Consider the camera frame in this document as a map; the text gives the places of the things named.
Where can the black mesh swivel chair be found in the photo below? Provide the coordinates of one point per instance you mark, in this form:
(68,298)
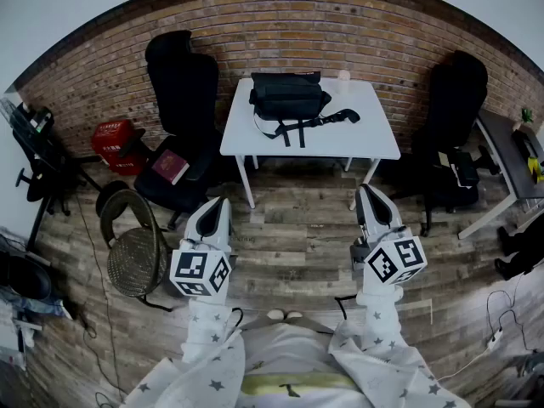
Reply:
(40,164)

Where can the white translucent bottle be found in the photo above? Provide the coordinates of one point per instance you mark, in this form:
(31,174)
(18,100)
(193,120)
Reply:
(343,81)

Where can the person's right forearm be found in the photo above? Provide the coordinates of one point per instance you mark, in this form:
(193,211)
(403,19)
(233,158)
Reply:
(382,321)

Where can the person's white shoe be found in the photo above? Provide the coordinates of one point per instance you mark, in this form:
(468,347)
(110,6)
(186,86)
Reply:
(275,314)
(294,314)

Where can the woven wicker chair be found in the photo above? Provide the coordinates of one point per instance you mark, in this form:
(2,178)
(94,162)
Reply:
(136,257)

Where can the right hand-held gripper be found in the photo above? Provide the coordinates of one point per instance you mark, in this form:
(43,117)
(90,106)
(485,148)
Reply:
(397,259)

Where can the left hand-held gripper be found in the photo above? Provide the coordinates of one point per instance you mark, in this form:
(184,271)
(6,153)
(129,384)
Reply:
(200,270)

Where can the yellow packet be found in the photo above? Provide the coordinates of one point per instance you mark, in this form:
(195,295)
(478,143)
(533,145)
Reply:
(534,167)

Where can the maroon book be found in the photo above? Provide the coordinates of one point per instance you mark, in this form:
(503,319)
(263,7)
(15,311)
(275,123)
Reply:
(170,166)

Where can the black rounded bag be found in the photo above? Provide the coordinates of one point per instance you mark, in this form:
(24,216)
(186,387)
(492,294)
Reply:
(25,276)

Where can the red plastic box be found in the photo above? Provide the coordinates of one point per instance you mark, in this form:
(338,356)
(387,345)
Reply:
(112,143)

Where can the black shoe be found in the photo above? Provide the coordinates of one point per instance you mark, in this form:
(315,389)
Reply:
(508,240)
(508,269)

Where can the white table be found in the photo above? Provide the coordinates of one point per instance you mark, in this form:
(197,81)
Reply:
(340,138)

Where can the black leather bag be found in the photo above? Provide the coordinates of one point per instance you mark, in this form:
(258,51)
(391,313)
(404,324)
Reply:
(289,98)

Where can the dark grey desk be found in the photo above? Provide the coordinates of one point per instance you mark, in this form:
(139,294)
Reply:
(503,151)

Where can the black pouch with white paper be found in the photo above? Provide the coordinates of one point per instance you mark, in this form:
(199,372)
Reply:
(465,170)

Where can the person's star-print jacket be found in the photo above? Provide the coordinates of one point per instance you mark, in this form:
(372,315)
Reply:
(374,376)

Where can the black device with green light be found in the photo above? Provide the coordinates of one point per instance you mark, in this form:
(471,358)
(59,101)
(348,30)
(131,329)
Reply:
(39,120)

